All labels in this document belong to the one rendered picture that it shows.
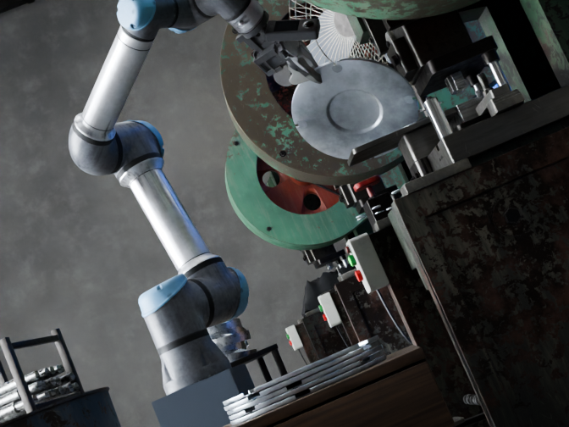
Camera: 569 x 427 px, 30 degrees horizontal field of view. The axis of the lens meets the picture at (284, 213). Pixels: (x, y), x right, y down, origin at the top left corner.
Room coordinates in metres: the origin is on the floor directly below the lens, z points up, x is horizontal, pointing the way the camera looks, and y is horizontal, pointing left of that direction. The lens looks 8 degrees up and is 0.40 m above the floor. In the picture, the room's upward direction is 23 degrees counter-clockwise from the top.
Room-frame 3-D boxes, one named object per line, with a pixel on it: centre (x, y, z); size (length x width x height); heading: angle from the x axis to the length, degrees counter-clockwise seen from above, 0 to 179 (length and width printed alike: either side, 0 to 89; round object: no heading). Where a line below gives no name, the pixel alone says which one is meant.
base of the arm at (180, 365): (2.26, 0.31, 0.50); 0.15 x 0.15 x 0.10
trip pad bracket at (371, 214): (2.63, -0.23, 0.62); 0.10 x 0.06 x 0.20; 5
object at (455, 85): (2.34, -0.47, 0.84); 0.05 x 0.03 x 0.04; 5
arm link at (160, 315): (2.27, 0.31, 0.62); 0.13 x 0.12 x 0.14; 139
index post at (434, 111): (2.16, -0.37, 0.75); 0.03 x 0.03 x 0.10; 5
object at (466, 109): (2.34, -0.48, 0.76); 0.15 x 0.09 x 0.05; 5
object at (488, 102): (2.18, -0.50, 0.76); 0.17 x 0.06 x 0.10; 5
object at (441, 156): (2.34, -0.48, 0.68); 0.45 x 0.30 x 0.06; 5
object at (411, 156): (2.33, -0.31, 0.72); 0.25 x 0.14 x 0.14; 95
